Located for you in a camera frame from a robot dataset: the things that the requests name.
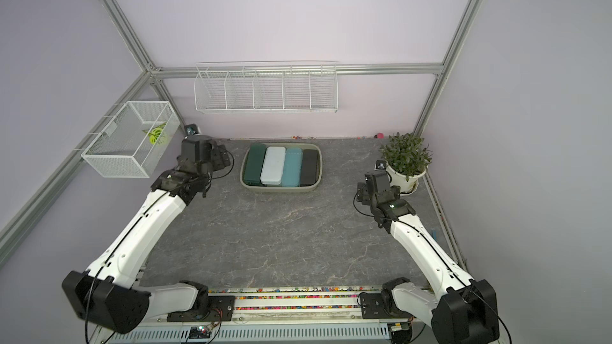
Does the teal ribbed pencil case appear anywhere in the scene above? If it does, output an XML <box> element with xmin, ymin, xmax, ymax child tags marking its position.
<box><xmin>281</xmin><ymin>147</ymin><xmax>303</xmax><ymax>188</ymax></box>

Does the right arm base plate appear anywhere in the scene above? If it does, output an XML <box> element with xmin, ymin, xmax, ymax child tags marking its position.
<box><xmin>356</xmin><ymin>291</ymin><xmax>414</xmax><ymax>319</ymax></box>

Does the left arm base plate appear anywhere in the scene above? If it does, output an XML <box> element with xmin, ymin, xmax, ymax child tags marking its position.
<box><xmin>167</xmin><ymin>296</ymin><xmax>235</xmax><ymax>323</ymax></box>

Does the green leaf toy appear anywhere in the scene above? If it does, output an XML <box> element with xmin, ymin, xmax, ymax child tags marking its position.
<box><xmin>143</xmin><ymin>123</ymin><xmax>168</xmax><ymax>146</ymax></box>

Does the white wire wall shelf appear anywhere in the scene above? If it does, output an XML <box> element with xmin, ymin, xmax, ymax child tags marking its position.
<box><xmin>194</xmin><ymin>61</ymin><xmax>339</xmax><ymax>114</ymax></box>

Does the beige plastic storage box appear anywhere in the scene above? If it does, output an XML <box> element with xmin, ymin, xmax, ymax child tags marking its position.
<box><xmin>240</xmin><ymin>142</ymin><xmax>323</xmax><ymax>193</ymax></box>

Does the large potted green plant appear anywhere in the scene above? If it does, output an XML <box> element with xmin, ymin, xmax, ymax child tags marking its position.
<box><xmin>380</xmin><ymin>132</ymin><xmax>432</xmax><ymax>195</ymax></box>

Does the dark grey pencil case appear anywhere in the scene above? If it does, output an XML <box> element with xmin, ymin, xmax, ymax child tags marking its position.
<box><xmin>300</xmin><ymin>150</ymin><xmax>319</xmax><ymax>187</ymax></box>

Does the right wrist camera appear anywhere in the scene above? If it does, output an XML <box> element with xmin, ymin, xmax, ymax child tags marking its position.
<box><xmin>364</xmin><ymin>159</ymin><xmax>390</xmax><ymax>195</ymax></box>

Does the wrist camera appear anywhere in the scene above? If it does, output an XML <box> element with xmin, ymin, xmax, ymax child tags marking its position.
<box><xmin>364</xmin><ymin>159</ymin><xmax>390</xmax><ymax>195</ymax></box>
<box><xmin>178</xmin><ymin>124</ymin><xmax>231</xmax><ymax>175</ymax></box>

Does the pale blue pencil case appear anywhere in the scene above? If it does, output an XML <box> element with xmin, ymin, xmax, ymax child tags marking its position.
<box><xmin>260</xmin><ymin>146</ymin><xmax>286</xmax><ymax>186</ymax></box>

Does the white mesh wall basket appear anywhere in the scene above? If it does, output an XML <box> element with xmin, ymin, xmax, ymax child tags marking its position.
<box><xmin>81</xmin><ymin>100</ymin><xmax>179</xmax><ymax>178</ymax></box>

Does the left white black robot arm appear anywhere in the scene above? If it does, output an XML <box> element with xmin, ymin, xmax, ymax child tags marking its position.
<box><xmin>62</xmin><ymin>159</ymin><xmax>214</xmax><ymax>334</ymax></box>

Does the dark green pencil case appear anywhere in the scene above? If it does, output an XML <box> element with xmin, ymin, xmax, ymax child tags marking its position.
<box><xmin>242</xmin><ymin>143</ymin><xmax>267</xmax><ymax>186</ymax></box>

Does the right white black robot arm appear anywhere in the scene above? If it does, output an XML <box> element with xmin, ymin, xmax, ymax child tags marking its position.
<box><xmin>354</xmin><ymin>183</ymin><xmax>501</xmax><ymax>343</ymax></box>

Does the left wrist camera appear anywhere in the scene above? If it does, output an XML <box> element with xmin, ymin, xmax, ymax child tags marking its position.
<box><xmin>178</xmin><ymin>124</ymin><xmax>231</xmax><ymax>175</ymax></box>

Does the aluminium front rail frame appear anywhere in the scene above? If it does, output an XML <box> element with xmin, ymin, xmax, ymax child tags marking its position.
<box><xmin>86</xmin><ymin>285</ymin><xmax>436</xmax><ymax>343</ymax></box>

